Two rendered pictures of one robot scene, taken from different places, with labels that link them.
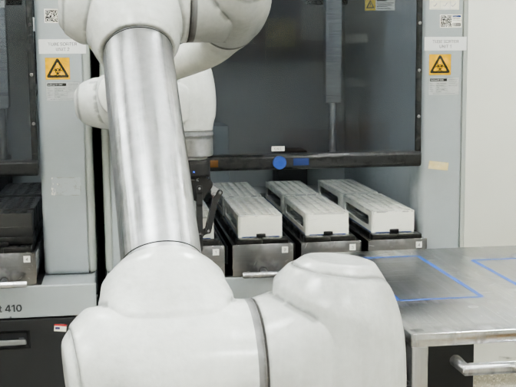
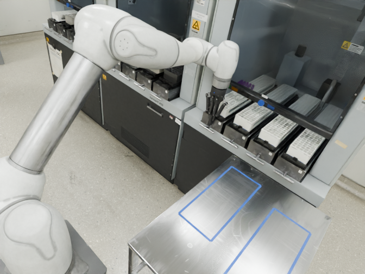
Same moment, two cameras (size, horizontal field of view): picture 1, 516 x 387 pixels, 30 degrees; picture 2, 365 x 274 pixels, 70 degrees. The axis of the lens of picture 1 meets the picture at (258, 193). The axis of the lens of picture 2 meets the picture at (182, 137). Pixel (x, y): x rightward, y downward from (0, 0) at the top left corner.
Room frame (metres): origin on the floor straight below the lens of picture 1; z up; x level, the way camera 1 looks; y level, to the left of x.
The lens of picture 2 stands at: (1.10, -0.57, 1.58)
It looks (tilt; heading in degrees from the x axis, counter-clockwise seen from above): 39 degrees down; 44
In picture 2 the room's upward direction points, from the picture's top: 10 degrees clockwise
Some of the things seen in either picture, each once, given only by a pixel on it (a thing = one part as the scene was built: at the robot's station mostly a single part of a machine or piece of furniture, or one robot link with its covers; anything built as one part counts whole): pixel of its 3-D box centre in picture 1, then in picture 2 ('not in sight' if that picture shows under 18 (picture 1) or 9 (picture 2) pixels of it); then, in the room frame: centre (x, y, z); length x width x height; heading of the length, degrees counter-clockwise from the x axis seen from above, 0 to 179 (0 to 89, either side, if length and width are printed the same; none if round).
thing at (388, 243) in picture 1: (362, 227); (313, 139); (2.44, -0.27, 0.78); 0.73 x 0.14 x 0.09; 8
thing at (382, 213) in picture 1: (376, 214); (308, 142); (2.30, -0.29, 0.83); 0.30 x 0.10 x 0.06; 8
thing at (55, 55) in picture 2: not in sight; (55, 62); (1.80, 1.87, 0.43); 0.27 x 0.02 x 0.36; 98
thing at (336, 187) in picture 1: (345, 196); not in sight; (2.61, -0.24, 0.83); 0.30 x 0.10 x 0.06; 8
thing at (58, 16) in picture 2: not in sight; (71, 16); (2.00, 1.87, 0.83); 0.30 x 0.10 x 0.06; 8
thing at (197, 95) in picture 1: (184, 94); (224, 58); (2.04, 0.15, 1.14); 0.13 x 0.11 x 0.16; 102
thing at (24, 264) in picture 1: (18, 239); (193, 76); (2.32, 0.58, 0.78); 0.73 x 0.14 x 0.09; 8
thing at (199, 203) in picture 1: (199, 210); (216, 106); (2.04, 0.13, 0.89); 0.04 x 0.01 x 0.11; 8
